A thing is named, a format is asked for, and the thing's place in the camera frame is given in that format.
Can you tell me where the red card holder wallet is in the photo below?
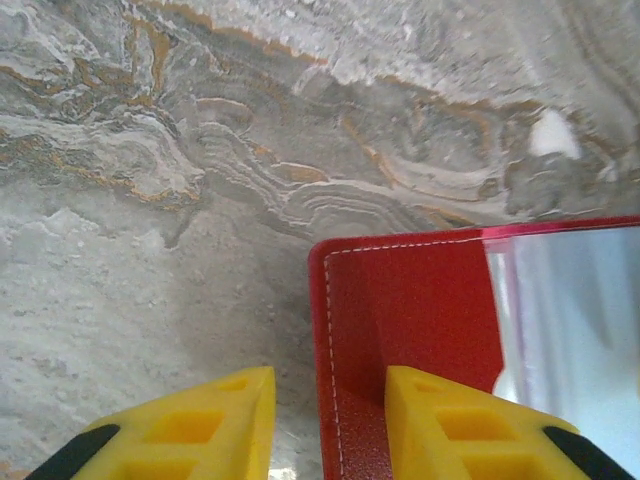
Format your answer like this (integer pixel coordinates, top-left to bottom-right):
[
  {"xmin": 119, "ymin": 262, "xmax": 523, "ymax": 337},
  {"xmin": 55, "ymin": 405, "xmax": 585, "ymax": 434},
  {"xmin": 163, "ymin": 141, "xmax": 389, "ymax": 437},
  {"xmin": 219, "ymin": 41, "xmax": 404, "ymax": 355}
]
[{"xmin": 307, "ymin": 214, "xmax": 640, "ymax": 480}]

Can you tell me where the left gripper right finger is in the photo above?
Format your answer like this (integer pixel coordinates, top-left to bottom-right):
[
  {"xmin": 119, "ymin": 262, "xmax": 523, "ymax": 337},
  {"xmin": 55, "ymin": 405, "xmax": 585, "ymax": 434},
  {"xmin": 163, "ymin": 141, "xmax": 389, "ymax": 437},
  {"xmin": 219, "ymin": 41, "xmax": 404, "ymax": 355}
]
[{"xmin": 383, "ymin": 365, "xmax": 639, "ymax": 480}]

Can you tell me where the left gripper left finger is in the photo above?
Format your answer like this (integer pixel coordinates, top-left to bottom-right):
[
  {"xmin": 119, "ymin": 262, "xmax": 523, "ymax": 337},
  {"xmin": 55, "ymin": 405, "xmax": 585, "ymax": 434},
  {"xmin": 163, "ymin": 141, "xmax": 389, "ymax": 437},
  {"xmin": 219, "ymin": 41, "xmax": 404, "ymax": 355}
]
[{"xmin": 24, "ymin": 365, "xmax": 278, "ymax": 480}]

